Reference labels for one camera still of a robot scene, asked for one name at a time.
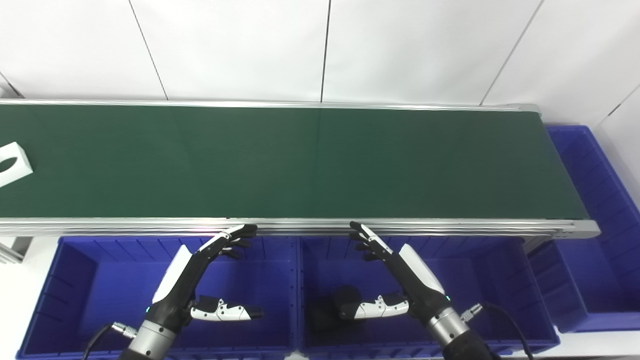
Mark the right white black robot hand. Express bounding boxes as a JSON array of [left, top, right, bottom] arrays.
[[339, 221, 451, 321]]

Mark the green conveyor belt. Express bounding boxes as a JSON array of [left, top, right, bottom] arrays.
[[0, 99, 601, 239], [0, 105, 591, 220]]

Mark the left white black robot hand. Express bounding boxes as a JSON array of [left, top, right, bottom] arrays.
[[145, 224, 265, 331]]

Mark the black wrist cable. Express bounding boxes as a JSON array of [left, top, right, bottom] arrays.
[[460, 301, 536, 360], [82, 322, 138, 360]]

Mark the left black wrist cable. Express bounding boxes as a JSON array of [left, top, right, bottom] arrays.
[[82, 322, 138, 360]]

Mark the black part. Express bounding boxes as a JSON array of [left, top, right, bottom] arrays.
[[307, 285, 371, 333]]

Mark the blue plastic bin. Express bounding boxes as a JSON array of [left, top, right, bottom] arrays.
[[527, 125, 640, 333], [298, 236, 561, 358], [16, 236, 300, 360]]

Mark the aluminium conveyor leg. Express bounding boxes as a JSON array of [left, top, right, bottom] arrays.
[[0, 237, 33, 265]]

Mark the white block with round hole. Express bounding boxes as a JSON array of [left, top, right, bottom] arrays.
[[0, 142, 34, 188]]

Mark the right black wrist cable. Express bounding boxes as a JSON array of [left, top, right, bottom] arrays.
[[460, 301, 536, 360]]

